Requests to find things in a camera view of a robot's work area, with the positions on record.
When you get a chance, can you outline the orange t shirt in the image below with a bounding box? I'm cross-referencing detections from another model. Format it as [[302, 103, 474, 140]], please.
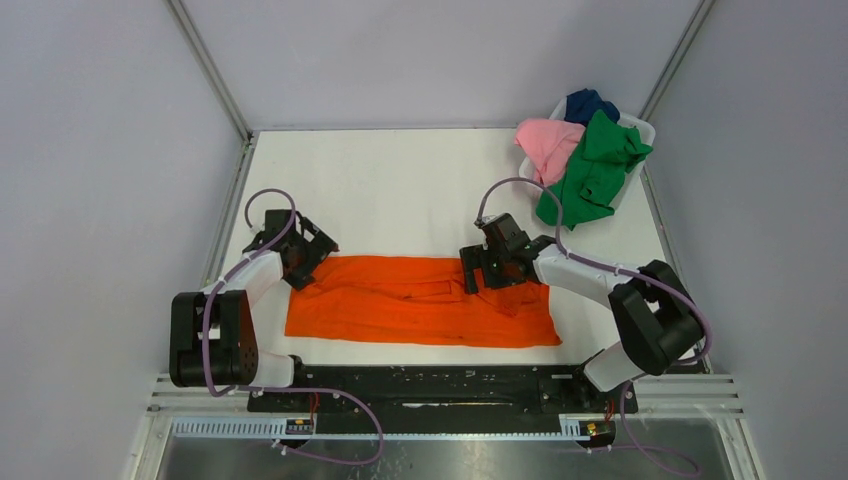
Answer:
[[284, 256, 562, 349]]

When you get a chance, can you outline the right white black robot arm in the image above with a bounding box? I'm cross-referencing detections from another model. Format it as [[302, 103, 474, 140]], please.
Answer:
[[459, 213, 706, 412]]

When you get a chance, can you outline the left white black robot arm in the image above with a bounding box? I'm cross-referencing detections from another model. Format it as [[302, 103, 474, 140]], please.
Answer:
[[169, 209, 339, 389]]

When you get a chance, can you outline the pink t shirt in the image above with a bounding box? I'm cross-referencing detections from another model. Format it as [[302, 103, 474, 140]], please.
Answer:
[[514, 118, 586, 186]]

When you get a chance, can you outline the green t shirt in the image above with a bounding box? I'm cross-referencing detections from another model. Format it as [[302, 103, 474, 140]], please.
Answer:
[[535, 112, 653, 230]]

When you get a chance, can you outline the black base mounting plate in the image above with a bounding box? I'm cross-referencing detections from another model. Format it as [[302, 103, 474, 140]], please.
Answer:
[[236, 362, 648, 438]]

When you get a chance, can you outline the navy blue t shirt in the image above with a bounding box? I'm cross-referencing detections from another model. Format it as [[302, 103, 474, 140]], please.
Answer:
[[563, 89, 621, 127]]

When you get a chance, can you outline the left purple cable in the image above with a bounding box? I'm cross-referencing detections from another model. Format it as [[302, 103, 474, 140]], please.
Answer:
[[200, 188, 386, 467]]

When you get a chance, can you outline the purple cable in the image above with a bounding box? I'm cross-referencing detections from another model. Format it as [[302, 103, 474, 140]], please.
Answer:
[[200, 188, 386, 467], [474, 176, 715, 480]]

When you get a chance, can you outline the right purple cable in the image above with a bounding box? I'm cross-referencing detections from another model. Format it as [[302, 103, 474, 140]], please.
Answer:
[[474, 176, 715, 480]]

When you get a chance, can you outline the white slotted cable duct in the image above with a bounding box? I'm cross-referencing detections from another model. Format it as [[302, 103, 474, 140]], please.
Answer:
[[171, 415, 590, 441]]

